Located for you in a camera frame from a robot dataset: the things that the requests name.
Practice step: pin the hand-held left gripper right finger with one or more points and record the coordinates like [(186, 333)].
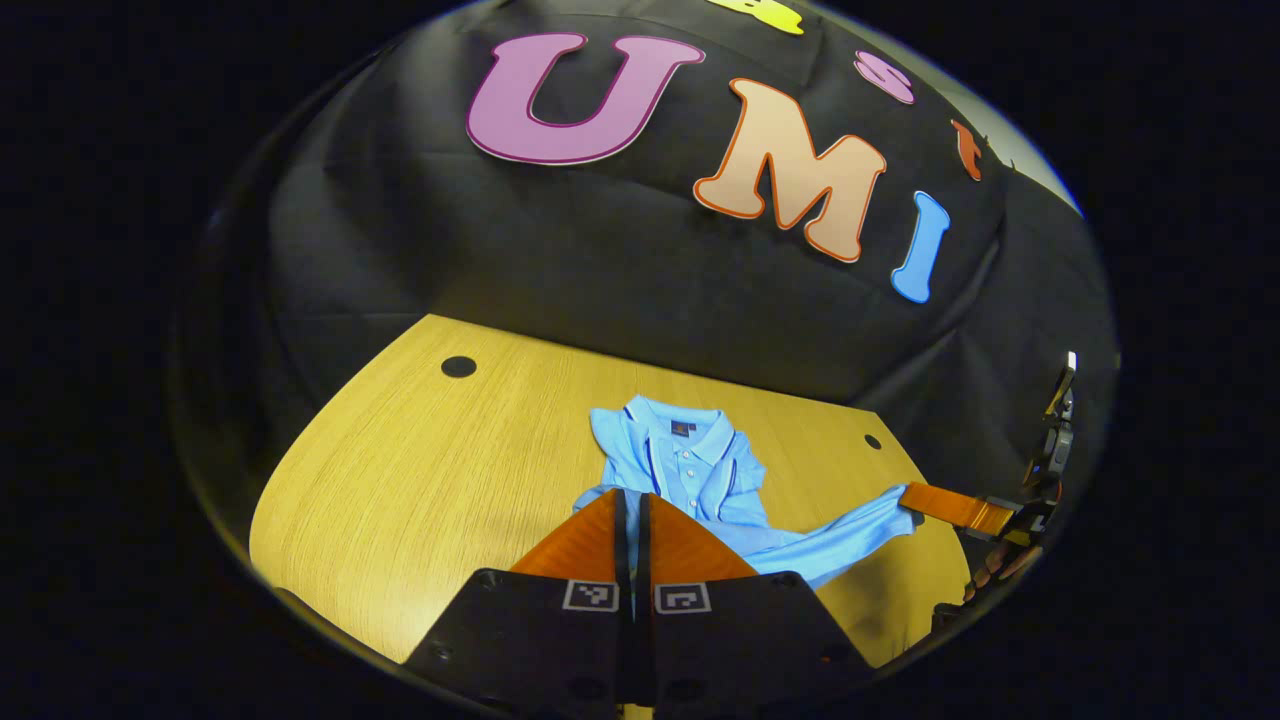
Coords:
[(750, 645)]

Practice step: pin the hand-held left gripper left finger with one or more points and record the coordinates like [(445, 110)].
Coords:
[(530, 650)]

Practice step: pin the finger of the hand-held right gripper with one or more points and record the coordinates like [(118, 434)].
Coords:
[(955, 508)]

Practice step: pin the black backdrop cloth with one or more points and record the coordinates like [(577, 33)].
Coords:
[(500, 250)]

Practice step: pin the light blue T-shirt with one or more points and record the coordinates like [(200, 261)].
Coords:
[(690, 465)]

